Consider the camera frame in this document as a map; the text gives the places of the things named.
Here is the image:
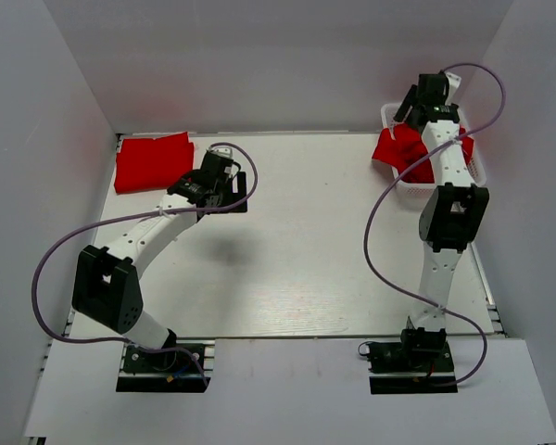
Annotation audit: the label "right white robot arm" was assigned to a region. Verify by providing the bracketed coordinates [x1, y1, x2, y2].
[394, 71, 489, 370]

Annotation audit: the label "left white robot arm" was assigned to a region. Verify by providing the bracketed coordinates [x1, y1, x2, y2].
[72, 142, 253, 370]

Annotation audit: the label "red t shirts in basket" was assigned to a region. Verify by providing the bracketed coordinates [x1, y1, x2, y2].
[372, 122, 474, 185]

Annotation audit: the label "white plastic basket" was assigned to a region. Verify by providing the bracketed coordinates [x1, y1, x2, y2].
[381, 104, 487, 209]

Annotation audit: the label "folded red t shirt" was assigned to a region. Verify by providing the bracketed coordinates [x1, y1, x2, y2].
[114, 132, 195, 194]

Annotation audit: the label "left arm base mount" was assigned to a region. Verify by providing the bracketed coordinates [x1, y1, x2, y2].
[116, 342, 214, 394]

